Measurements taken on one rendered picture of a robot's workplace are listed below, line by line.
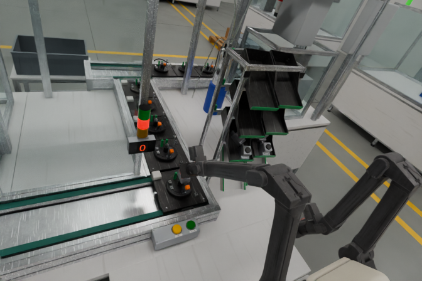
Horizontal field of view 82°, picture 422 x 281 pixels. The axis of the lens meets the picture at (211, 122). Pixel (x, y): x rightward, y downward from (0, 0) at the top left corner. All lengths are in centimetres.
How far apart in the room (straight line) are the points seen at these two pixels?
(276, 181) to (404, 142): 414
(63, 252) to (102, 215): 22
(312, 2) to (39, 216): 202
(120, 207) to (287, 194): 90
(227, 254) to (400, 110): 385
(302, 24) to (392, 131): 308
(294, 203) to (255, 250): 80
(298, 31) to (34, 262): 199
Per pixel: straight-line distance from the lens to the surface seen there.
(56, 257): 120
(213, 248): 134
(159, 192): 131
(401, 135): 471
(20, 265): 121
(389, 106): 475
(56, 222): 132
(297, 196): 64
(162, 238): 120
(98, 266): 126
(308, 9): 203
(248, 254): 138
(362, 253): 114
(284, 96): 121
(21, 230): 134
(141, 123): 109
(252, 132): 118
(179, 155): 150
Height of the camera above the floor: 202
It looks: 35 degrees down
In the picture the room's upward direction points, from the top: 17 degrees clockwise
